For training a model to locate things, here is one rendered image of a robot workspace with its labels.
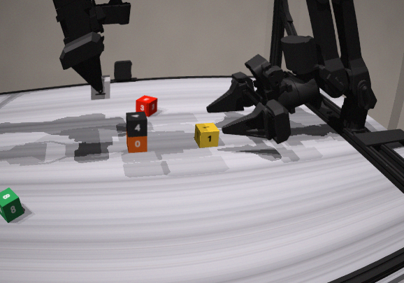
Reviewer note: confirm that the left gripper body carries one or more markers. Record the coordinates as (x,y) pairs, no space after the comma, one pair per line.
(277,113)

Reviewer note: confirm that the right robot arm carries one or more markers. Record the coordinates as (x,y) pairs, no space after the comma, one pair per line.
(113,12)

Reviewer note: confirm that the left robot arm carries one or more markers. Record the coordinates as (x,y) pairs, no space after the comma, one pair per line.
(317,64)

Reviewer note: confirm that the yellow block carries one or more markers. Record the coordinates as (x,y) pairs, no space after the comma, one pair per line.
(206,135)

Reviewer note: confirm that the green block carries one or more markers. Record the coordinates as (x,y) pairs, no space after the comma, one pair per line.
(10,205)

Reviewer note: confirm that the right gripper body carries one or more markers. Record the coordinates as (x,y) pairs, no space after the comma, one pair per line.
(75,23)

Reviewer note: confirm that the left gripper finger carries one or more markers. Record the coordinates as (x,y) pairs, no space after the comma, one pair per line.
(229,102)
(255,124)

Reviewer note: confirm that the red block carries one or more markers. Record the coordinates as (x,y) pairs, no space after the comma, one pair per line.
(146,104)

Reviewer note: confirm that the white block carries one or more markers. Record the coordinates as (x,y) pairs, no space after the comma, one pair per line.
(105,92)

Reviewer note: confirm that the orange block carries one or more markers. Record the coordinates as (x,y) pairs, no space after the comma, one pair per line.
(137,144)

